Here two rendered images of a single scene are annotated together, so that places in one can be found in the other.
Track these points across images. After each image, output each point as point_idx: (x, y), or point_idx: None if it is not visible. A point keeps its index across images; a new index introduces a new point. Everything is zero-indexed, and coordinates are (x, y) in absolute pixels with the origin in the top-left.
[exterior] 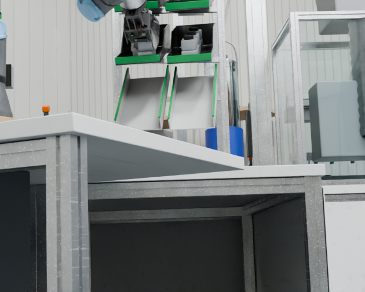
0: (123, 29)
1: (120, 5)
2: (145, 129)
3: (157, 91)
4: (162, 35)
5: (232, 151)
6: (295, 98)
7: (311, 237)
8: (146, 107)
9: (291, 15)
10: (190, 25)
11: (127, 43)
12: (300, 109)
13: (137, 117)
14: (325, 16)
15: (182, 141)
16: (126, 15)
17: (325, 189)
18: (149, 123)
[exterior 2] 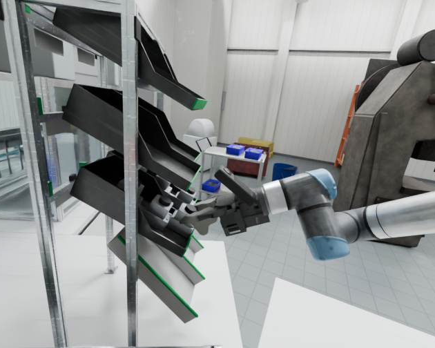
0: (245, 228)
1: (273, 213)
2: (192, 296)
3: (148, 246)
4: (105, 167)
5: None
6: (53, 156)
7: None
8: (166, 272)
9: (45, 81)
10: None
11: (226, 236)
12: (56, 164)
13: (175, 291)
14: (63, 85)
15: (366, 311)
16: (269, 220)
17: (89, 218)
18: (186, 287)
